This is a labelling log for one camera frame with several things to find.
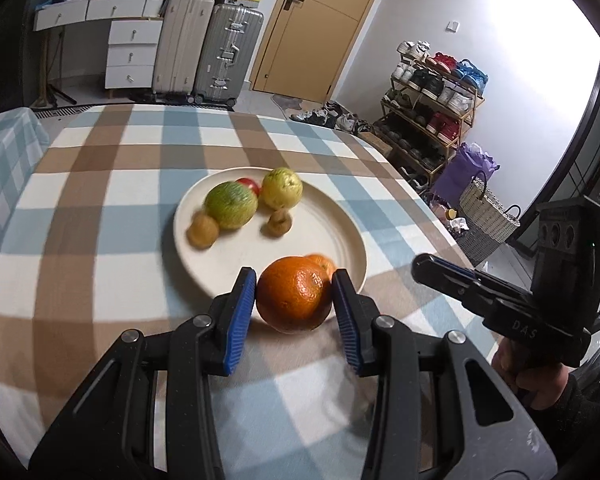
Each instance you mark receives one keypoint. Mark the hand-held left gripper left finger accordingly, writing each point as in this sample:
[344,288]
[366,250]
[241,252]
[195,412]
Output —
[240,320]

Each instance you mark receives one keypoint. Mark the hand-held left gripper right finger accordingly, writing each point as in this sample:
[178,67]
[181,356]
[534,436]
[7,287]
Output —
[347,325]

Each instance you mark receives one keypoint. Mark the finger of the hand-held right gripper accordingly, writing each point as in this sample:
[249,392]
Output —
[480,279]
[450,285]

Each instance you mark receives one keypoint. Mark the orange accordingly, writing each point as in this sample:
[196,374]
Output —
[292,290]
[322,262]

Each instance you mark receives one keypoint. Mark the small brown fruit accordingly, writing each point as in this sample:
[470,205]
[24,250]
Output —
[203,230]
[279,221]

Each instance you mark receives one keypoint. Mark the large cream plate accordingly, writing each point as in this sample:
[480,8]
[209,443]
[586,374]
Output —
[310,230]

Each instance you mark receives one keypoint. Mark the red tomato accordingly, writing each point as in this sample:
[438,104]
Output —
[249,185]

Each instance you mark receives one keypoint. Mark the yellow green guava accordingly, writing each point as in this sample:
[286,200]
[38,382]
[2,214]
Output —
[282,187]

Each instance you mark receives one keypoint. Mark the person's right hand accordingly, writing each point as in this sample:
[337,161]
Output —
[540,385]

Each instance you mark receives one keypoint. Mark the woven basket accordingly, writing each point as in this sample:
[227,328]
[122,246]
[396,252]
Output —
[485,220]

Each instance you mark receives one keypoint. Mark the purple bag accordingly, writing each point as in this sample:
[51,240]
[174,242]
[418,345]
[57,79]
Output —
[460,175]

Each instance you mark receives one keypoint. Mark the wooden shoe rack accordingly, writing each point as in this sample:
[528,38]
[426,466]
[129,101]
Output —
[467,120]

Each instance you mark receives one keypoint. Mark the cardboard box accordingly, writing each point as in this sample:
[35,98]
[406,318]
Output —
[375,139]

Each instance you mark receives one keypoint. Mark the shoe rack with shoes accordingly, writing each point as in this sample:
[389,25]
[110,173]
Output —
[430,80]

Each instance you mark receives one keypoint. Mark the scattered sneakers group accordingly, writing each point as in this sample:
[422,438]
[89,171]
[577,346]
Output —
[325,117]

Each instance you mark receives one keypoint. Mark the grey door mat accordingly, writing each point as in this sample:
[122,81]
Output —
[290,103]

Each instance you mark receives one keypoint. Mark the silver suitcase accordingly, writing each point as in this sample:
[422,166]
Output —
[227,55]

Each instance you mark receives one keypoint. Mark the light blue checked tablecloth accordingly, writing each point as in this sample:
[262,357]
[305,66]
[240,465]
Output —
[5,170]

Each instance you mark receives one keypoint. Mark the beige suitcase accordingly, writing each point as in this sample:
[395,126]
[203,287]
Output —
[185,45]

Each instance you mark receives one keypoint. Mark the yellow wooden door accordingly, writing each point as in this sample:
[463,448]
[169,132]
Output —
[320,35]

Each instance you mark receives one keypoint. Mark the white desk with drawers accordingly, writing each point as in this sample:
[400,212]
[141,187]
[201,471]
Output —
[130,55]

